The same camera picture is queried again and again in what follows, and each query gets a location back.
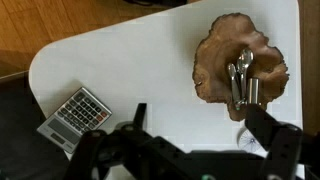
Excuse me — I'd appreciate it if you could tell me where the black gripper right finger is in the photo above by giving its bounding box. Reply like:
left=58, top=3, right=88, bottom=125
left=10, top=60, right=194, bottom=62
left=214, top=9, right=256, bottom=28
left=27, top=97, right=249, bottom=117
left=245, top=103, right=304, bottom=180

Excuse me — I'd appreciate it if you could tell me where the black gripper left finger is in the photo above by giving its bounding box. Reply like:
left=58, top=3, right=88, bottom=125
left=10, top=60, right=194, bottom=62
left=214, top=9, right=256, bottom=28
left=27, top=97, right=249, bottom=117
left=63, top=103, right=188, bottom=180

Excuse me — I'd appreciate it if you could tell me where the short wide silver utensil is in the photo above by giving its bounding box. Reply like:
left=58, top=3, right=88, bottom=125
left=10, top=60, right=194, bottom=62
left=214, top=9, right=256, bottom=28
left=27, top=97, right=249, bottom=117
left=247, top=77, right=261, bottom=105

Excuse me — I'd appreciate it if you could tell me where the grey desk calculator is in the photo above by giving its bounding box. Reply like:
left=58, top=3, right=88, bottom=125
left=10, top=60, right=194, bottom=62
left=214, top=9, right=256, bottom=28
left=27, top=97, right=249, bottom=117
left=36, top=86, right=113, bottom=155

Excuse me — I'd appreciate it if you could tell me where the small silver measuring spoon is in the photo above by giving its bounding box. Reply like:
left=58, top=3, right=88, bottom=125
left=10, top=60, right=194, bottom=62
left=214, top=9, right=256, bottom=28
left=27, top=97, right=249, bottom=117
left=227, top=62, right=242, bottom=108

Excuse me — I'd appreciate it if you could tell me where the medium silver measuring spoon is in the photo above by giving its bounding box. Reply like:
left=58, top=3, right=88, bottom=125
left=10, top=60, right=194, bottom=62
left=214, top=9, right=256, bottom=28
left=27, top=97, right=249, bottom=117
left=235, top=57, right=246, bottom=101

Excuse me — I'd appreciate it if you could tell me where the dark sofa seat cushion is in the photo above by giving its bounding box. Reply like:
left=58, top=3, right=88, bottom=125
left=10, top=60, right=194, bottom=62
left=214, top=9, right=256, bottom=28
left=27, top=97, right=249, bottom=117
left=0, top=71, right=73, bottom=180

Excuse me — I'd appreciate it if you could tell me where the large silver measuring spoon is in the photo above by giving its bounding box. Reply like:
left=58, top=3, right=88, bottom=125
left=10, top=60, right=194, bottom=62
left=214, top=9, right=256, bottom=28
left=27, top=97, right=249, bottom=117
left=240, top=48, right=255, bottom=101

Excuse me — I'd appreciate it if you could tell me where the brown burl wood tray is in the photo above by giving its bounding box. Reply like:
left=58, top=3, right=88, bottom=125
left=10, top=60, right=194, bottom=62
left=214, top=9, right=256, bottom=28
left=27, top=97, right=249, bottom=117
left=191, top=12, right=290, bottom=122

